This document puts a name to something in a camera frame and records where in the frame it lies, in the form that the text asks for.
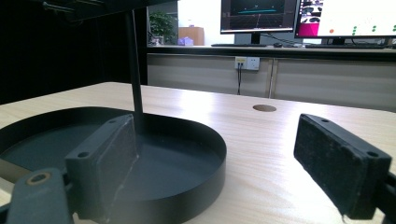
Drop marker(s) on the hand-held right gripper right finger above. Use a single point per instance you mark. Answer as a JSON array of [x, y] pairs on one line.
[[336, 168]]

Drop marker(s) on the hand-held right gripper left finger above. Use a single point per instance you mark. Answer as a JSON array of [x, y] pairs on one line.
[[102, 161]]

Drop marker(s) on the black round tiered tray rack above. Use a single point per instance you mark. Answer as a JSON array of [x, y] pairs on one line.
[[174, 165]]

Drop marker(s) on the black curtain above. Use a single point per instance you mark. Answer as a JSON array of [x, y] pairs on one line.
[[62, 56]]

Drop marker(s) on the dark office desk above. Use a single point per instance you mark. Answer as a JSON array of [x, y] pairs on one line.
[[311, 53]]

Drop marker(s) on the black keyboard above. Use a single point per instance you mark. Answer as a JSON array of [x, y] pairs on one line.
[[345, 46], [239, 45]]

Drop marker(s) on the black computer mouse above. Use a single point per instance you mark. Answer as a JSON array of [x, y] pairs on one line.
[[277, 45]]

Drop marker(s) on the purple bag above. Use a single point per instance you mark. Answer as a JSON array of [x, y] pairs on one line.
[[185, 41]]

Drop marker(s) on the green potted plant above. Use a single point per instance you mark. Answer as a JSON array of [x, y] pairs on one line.
[[162, 25]]

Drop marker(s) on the white-screen computer monitor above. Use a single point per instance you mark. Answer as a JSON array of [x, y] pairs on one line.
[[358, 15]]

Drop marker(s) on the brown cardboard box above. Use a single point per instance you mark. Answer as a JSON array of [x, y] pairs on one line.
[[194, 34]]

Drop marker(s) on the dark-screen computer monitor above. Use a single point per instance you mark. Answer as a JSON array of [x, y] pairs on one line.
[[258, 15]]

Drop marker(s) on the white wall socket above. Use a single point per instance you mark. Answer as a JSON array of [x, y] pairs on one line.
[[249, 63]]

